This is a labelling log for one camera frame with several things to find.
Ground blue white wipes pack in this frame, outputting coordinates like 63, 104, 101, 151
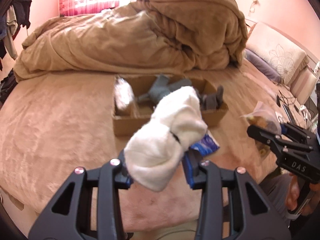
190, 131, 220, 157

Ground purple grey pillow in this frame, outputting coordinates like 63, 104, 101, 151
245, 49, 281, 83

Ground blue grey socks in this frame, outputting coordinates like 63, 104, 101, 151
136, 74, 224, 110

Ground black charging cable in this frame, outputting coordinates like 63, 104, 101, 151
275, 89, 297, 107

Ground black suitcase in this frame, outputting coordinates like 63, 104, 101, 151
0, 69, 17, 104

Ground dark clothes on rack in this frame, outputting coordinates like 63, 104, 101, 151
1, 0, 32, 60

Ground cream floral pillow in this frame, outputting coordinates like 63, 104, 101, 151
246, 22, 309, 87

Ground black smartphone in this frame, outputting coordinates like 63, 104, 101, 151
283, 104, 297, 125

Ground person's right hand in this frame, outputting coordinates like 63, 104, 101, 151
286, 173, 320, 216

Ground yellow tissue pack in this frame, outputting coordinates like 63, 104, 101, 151
114, 77, 135, 112

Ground brown cardboard box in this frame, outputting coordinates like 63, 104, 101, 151
113, 75, 228, 137

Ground white sock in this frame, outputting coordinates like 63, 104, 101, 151
124, 94, 208, 192

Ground cotton swabs bag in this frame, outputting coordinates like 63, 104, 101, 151
240, 101, 283, 157

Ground tan fleece duvet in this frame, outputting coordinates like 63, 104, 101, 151
13, 0, 248, 81

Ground striped cushion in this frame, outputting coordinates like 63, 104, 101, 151
290, 66, 318, 105

